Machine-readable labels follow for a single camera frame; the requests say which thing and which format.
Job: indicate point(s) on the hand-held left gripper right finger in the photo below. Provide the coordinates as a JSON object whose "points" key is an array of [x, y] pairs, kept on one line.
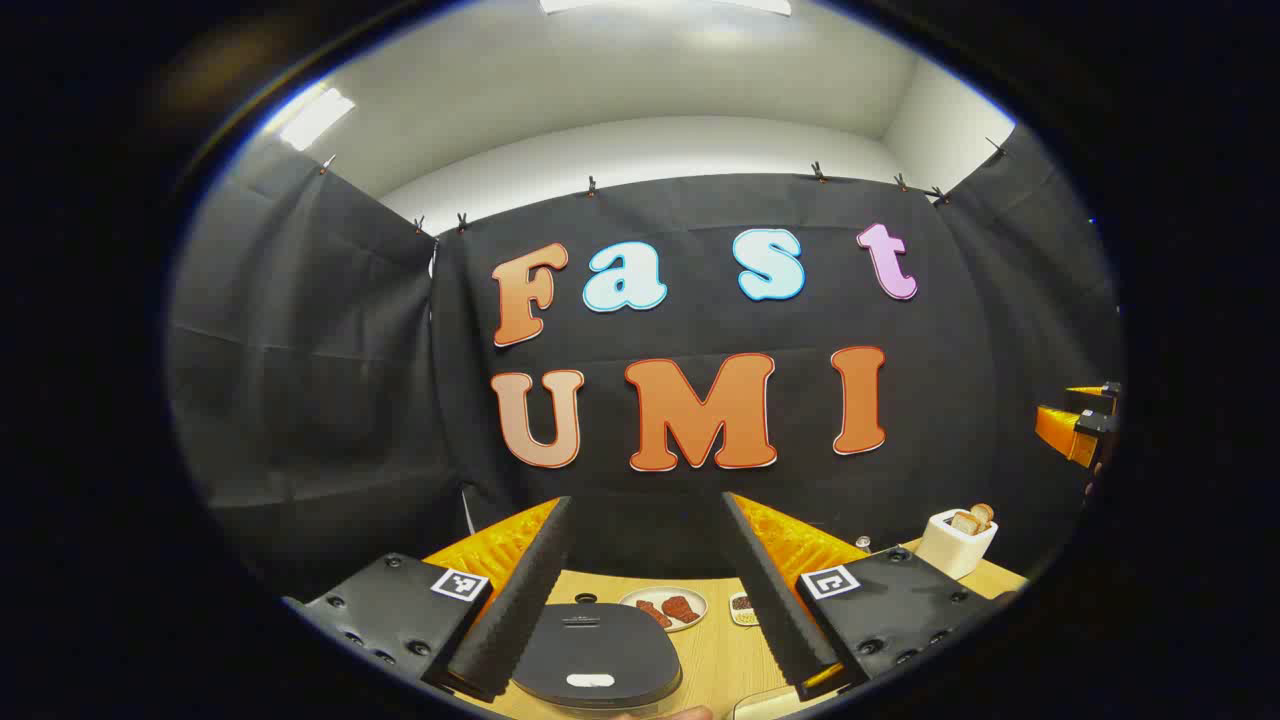
{"points": [[775, 610]]}

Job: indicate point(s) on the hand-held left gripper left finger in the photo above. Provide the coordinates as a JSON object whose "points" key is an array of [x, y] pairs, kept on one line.
{"points": [[525, 610]]}

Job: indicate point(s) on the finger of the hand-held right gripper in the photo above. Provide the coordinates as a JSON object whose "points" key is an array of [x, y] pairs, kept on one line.
{"points": [[1090, 389], [1060, 430]]}

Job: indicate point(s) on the black and silver rice cooker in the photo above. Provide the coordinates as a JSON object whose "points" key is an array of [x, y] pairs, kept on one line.
{"points": [[600, 645]]}

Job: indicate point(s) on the clear rice container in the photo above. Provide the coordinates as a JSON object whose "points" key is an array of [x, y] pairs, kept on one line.
{"points": [[765, 705]]}

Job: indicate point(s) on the white divided bean dish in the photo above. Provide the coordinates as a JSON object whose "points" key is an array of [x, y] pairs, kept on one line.
{"points": [[742, 608]]}

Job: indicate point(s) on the round white plate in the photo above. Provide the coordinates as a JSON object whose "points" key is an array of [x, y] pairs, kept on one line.
{"points": [[690, 592]]}

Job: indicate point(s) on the red meat piece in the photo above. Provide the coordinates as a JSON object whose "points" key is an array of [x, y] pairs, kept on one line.
{"points": [[682, 608], [655, 613]]}

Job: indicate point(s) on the toast bread slice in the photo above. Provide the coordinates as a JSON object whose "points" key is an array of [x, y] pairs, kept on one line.
{"points": [[964, 523], [984, 514]]}

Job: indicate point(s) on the white toaster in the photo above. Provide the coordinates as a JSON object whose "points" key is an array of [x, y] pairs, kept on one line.
{"points": [[950, 555]]}

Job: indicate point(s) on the black backdrop cloth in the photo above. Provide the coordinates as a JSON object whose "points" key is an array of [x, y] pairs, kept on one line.
{"points": [[300, 380]]}

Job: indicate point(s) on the row of black cloth clips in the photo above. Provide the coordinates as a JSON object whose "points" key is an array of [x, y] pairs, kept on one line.
{"points": [[591, 186]]}

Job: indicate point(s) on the ceiling light panel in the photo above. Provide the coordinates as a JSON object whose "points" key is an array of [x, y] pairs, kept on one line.
{"points": [[315, 118]]}

